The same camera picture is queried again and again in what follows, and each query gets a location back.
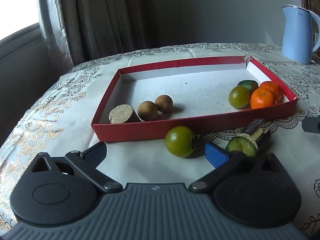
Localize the brown longan fruit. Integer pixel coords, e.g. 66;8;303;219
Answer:
155;95;173;113
138;101;158;121

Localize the brown patterned curtain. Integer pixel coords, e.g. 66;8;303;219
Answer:
39;0;158;69

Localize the green round fruit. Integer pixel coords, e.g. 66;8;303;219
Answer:
228;86;250;109
164;126;197;158

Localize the green fruit behind tangerines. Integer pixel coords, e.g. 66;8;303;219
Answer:
237;80;259;95

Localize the dark sugarcane stick piece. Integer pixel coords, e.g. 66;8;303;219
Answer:
237;118;271;152

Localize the orange tangerine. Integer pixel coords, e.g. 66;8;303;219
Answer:
260;81;283;103
250;87;276;109

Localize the window with grey frame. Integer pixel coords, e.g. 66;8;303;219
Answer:
0;0;48;61

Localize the light blue electric kettle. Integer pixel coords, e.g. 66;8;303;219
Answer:
281;4;319;64

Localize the red shallow cardboard box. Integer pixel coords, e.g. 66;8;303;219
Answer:
91;56;298;142

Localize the floral lace tablecloth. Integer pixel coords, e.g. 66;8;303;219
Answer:
1;43;319;236

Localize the halved green lime on table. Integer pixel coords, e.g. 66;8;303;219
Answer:
225;137;258;157

